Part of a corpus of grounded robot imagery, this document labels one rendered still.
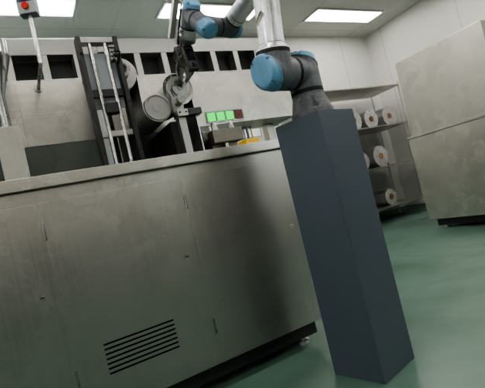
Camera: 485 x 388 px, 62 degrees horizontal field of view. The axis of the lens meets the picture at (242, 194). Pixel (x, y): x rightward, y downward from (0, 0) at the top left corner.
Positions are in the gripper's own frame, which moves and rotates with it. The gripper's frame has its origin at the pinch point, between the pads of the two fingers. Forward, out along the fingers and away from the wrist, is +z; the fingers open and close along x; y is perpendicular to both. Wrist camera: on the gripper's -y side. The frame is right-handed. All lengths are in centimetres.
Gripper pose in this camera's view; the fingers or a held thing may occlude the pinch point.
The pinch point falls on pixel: (184, 82)
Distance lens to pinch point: 194.7
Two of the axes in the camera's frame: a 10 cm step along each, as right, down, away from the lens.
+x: -8.5, 1.9, -4.9
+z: -2.1, 7.3, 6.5
